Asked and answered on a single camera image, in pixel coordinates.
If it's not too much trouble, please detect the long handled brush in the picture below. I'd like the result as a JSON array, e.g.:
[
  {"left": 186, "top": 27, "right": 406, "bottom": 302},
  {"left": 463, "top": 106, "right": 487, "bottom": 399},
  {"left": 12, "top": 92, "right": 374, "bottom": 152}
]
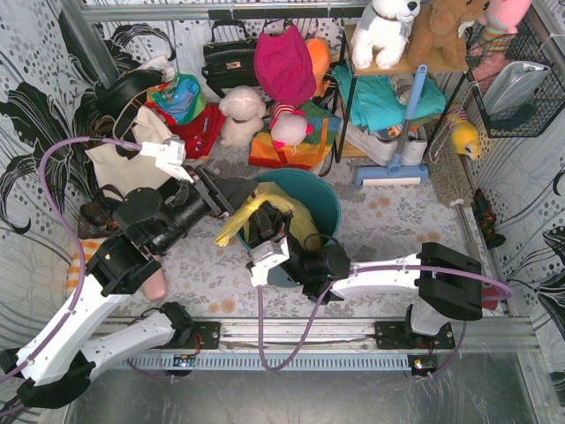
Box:
[{"left": 426, "top": 141, "right": 480, "bottom": 261}]

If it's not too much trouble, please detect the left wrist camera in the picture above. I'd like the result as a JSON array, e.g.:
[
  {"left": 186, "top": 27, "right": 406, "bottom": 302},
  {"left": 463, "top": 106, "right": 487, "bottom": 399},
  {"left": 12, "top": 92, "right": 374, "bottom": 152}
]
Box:
[{"left": 139, "top": 138, "right": 193, "bottom": 183}]

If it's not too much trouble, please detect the brown teddy bear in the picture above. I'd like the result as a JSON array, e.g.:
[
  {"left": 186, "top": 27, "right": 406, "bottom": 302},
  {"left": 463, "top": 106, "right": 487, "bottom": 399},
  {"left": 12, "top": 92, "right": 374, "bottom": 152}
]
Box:
[{"left": 407, "top": 0, "right": 490, "bottom": 70}]

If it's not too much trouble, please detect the orange checkered cloth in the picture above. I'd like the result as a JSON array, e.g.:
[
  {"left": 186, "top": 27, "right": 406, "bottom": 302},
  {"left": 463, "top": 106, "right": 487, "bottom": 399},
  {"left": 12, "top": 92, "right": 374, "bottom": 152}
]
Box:
[{"left": 65, "top": 238, "right": 106, "bottom": 295}]

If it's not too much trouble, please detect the black leather handbag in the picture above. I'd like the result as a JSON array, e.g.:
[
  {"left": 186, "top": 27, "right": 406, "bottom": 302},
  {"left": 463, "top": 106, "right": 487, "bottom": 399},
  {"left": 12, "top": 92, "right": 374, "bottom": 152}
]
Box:
[{"left": 201, "top": 19, "right": 260, "bottom": 98}]

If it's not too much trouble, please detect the light blue floor squeegee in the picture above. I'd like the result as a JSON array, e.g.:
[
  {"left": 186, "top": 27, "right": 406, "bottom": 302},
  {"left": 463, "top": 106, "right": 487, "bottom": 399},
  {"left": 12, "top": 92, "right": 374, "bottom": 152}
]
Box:
[{"left": 353, "top": 64, "right": 428, "bottom": 186}]

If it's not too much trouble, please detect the yellow plastic trash bag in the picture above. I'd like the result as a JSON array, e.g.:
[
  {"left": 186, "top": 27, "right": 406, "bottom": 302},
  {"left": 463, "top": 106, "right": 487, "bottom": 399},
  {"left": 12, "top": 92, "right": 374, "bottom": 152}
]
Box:
[{"left": 215, "top": 182, "right": 321, "bottom": 249}]

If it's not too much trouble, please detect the brown leather strap bag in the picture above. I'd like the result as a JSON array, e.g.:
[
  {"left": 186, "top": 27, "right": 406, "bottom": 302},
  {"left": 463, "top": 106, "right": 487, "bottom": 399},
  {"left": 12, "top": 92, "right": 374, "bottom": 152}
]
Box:
[{"left": 77, "top": 117, "right": 142, "bottom": 239}]

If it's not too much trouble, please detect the colourful cartoon fabric bag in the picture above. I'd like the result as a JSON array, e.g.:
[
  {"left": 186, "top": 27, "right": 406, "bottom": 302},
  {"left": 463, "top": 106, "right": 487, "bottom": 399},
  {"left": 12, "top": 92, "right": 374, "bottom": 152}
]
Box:
[{"left": 146, "top": 73, "right": 207, "bottom": 125}]

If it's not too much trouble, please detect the pink round plush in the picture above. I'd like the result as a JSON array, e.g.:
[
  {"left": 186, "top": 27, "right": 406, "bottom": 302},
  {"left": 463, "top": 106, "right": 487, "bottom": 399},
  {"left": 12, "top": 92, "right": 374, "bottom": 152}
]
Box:
[{"left": 270, "top": 110, "right": 314, "bottom": 149}]

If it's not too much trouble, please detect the silver foil pouch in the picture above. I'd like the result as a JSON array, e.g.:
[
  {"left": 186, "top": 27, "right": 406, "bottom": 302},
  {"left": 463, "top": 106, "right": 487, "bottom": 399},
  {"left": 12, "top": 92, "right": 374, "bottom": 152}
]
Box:
[{"left": 483, "top": 61, "right": 552, "bottom": 115}]

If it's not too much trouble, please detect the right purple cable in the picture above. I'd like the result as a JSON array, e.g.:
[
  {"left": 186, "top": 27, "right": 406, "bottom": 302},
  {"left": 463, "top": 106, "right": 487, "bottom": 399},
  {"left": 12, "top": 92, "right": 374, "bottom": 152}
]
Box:
[{"left": 256, "top": 262, "right": 516, "bottom": 379}]

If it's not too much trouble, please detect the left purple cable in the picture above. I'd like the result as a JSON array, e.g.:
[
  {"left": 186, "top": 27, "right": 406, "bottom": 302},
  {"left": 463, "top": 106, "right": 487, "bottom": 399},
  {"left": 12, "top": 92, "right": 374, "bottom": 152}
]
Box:
[{"left": 0, "top": 135, "right": 177, "bottom": 416}]

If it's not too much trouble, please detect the cream canvas tote bag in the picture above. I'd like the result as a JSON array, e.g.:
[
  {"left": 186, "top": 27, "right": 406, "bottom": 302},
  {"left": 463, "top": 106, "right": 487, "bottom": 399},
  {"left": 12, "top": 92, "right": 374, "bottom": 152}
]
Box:
[{"left": 87, "top": 106, "right": 177, "bottom": 200}]

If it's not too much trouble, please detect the white sneaker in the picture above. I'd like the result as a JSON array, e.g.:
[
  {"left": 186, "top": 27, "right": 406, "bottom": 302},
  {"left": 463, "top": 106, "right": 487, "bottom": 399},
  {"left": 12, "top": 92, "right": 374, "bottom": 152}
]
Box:
[{"left": 401, "top": 125, "right": 427, "bottom": 166}]

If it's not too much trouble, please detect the teal folded cloth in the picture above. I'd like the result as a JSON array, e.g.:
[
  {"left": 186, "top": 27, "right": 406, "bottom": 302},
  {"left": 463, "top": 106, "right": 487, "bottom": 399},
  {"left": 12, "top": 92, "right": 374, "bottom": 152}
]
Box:
[{"left": 350, "top": 76, "right": 446, "bottom": 132}]

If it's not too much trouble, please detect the black wire basket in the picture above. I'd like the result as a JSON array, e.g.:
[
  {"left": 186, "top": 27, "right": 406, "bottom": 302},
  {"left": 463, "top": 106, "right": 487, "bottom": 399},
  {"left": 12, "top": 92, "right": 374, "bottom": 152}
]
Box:
[{"left": 466, "top": 21, "right": 564, "bottom": 139}]

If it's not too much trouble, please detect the rainbow striped fabric bag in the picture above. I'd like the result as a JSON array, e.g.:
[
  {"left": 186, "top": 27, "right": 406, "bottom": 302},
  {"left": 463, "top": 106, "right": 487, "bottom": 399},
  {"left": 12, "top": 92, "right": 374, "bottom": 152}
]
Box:
[{"left": 248, "top": 102, "right": 342, "bottom": 170}]

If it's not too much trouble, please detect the red fabric bag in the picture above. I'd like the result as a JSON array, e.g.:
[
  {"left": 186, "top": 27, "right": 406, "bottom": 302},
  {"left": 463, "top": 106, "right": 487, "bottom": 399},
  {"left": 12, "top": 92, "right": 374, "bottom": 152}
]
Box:
[{"left": 169, "top": 103, "right": 226, "bottom": 160}]

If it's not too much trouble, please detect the teal plastic trash bin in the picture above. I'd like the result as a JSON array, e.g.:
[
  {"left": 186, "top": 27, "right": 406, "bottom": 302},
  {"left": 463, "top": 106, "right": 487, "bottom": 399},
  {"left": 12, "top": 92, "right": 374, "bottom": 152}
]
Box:
[{"left": 237, "top": 169, "right": 341, "bottom": 288}]

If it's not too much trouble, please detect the yellow plush duck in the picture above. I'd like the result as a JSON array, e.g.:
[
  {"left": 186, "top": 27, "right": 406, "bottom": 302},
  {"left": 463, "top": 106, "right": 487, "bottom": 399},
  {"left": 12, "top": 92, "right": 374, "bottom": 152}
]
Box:
[{"left": 447, "top": 110, "right": 479, "bottom": 160}]

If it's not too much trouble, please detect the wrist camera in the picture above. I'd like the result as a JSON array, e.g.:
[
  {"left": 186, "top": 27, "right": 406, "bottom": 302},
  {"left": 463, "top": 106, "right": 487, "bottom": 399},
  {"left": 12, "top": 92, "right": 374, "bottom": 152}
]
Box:
[
  {"left": 139, "top": 138, "right": 193, "bottom": 183},
  {"left": 249, "top": 237, "right": 290, "bottom": 287}
]

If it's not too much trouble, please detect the purple cable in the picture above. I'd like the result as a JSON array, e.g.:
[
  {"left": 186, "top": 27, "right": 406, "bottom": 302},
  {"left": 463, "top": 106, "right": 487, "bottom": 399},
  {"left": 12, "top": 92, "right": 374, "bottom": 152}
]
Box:
[
  {"left": 0, "top": 135, "right": 177, "bottom": 416},
  {"left": 256, "top": 262, "right": 516, "bottom": 379}
]

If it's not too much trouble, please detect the pink plush toy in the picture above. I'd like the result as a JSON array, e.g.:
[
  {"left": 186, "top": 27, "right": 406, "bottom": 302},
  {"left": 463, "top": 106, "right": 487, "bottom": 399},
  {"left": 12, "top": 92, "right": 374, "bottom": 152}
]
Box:
[{"left": 478, "top": 0, "right": 531, "bottom": 42}]

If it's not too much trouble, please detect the dark patterned cloth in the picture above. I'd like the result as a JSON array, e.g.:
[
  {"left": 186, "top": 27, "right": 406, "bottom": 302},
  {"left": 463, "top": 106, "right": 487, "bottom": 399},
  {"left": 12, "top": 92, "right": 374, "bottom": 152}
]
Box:
[{"left": 471, "top": 188, "right": 506, "bottom": 249}]

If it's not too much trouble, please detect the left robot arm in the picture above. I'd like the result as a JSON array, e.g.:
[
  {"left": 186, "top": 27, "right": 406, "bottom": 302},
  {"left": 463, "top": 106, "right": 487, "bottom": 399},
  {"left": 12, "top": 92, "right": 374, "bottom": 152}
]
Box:
[{"left": 1, "top": 166, "right": 258, "bottom": 409}]

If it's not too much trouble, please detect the wooden shelf rack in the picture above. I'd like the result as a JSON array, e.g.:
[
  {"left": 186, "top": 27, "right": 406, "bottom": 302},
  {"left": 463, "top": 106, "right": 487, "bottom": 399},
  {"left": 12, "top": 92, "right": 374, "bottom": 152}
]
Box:
[{"left": 332, "top": 25, "right": 469, "bottom": 163}]

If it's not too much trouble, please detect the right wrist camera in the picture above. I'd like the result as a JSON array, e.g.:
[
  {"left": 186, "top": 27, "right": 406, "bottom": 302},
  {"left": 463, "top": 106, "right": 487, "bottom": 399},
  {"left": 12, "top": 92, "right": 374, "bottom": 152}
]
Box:
[{"left": 249, "top": 237, "right": 290, "bottom": 287}]

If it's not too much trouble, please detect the magenta fabric bag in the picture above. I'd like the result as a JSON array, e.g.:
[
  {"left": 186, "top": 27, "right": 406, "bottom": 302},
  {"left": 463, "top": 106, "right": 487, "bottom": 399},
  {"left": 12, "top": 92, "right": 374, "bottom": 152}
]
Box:
[{"left": 254, "top": 24, "right": 316, "bottom": 107}]

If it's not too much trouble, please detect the pink foam roller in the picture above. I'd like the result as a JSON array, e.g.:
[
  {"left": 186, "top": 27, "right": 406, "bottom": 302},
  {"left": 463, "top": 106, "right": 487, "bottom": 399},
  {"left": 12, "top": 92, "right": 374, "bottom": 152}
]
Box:
[{"left": 141, "top": 268, "right": 168, "bottom": 302}]

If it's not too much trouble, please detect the white fluffy plush sheep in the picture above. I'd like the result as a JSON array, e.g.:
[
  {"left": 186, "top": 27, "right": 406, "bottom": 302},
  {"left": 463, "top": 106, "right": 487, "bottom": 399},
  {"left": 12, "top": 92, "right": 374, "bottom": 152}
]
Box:
[{"left": 219, "top": 86, "right": 267, "bottom": 148}]

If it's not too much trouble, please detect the white plush dog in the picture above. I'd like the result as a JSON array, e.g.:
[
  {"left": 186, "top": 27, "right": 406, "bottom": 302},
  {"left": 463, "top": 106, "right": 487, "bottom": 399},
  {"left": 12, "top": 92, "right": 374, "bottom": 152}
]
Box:
[{"left": 351, "top": 0, "right": 421, "bottom": 70}]

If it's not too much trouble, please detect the red purple sock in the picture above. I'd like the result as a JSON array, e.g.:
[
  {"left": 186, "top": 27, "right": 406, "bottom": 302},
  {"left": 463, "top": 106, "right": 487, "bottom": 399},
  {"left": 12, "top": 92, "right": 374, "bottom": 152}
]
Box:
[{"left": 482, "top": 284, "right": 501, "bottom": 311}]

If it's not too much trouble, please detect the orange plush toy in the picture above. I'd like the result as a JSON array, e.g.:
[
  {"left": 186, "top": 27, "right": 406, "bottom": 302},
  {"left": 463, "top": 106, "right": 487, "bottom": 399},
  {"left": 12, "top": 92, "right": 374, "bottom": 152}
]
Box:
[{"left": 305, "top": 38, "right": 330, "bottom": 97}]

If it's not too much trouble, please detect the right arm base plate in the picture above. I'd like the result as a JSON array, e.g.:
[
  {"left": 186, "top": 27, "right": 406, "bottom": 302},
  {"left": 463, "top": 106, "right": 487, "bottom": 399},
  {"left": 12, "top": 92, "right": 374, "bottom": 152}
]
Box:
[{"left": 373, "top": 321, "right": 456, "bottom": 350}]

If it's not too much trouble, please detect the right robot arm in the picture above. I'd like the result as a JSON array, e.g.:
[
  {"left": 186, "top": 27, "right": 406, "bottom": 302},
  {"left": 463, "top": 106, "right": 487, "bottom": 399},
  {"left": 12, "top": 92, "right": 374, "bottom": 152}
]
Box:
[{"left": 245, "top": 202, "right": 483, "bottom": 337}]

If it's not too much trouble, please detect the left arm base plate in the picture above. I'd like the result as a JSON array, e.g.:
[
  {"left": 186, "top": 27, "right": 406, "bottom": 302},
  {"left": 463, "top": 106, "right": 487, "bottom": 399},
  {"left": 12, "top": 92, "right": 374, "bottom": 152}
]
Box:
[{"left": 154, "top": 320, "right": 221, "bottom": 350}]

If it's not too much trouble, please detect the black round hat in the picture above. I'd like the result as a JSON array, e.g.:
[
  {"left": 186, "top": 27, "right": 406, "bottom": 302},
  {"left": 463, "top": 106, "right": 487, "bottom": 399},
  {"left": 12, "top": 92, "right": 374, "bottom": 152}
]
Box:
[{"left": 95, "top": 69, "right": 163, "bottom": 117}]

